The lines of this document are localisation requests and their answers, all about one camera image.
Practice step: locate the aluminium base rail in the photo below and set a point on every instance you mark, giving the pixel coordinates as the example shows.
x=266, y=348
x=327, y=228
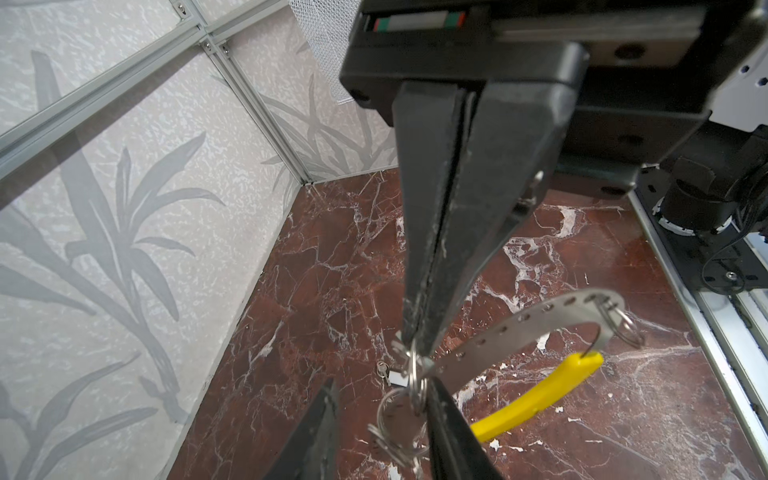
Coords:
x=725, y=333

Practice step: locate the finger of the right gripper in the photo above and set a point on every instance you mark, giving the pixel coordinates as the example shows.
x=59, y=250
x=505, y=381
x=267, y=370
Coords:
x=433, y=125

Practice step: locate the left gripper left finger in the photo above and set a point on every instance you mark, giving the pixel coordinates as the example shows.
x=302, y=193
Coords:
x=310, y=452

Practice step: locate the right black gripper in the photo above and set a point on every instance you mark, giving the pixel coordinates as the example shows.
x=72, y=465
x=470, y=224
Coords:
x=490, y=99

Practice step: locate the aluminium frame crossbar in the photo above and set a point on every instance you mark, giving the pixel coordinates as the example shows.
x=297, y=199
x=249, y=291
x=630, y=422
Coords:
x=27, y=140

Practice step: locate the white wire mesh basket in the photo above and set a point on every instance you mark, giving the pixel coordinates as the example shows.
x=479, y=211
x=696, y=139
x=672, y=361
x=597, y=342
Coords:
x=326, y=25

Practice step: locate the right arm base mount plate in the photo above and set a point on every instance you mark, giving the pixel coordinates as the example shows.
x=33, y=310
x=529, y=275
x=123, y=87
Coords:
x=696, y=258

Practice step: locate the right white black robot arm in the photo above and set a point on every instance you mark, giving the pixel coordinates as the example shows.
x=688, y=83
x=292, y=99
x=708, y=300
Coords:
x=713, y=164

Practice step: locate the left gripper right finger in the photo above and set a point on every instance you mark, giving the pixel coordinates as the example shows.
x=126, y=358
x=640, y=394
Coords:
x=454, y=451

